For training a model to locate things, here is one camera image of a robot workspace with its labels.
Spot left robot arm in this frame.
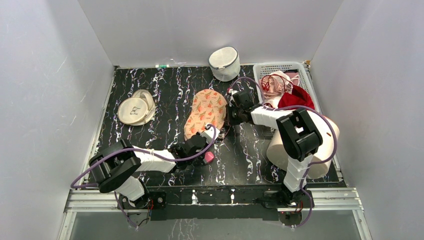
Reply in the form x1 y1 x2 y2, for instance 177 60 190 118
88 134 212 209

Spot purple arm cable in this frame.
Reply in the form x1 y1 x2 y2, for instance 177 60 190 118
70 123 218 229
228 76 339 229

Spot aluminium frame rail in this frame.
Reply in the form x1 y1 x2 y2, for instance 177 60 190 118
58 185 372 240

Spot large cream cylindrical bag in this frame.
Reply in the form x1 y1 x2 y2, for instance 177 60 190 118
266 111 334 180

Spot red bra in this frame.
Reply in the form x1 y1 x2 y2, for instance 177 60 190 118
263 86 315 109

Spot white plastic basket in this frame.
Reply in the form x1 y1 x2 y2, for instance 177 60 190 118
253 61 322 113

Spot green white small tube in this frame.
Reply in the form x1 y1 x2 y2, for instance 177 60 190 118
155 64 170 69

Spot white cylindrical mesh laundry bag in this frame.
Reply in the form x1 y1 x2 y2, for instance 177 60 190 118
208 46 241 82

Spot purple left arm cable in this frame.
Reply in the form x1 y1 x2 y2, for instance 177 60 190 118
70 123 218 229

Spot floral mesh laundry bag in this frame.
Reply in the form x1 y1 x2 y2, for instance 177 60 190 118
183 89 227 140

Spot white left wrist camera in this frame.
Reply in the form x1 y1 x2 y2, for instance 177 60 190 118
200 126 220 144

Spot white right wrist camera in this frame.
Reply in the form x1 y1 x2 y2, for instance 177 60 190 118
227 88 238 97

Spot pink bra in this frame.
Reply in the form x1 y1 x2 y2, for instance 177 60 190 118
260 70 300 108

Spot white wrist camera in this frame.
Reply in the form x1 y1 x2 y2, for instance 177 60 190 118
227 88 238 97
200 126 220 144

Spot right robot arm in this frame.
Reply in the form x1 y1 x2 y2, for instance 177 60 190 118
227 89 324 208

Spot cream round laundry bag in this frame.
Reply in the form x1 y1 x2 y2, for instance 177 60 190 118
117 89 156 126

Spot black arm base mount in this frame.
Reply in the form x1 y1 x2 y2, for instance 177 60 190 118
117 184 309 225

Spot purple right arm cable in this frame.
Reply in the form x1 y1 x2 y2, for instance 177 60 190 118
228 76 339 229

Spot pink and grey stamp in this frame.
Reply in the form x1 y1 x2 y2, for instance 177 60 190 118
203 151 215 165

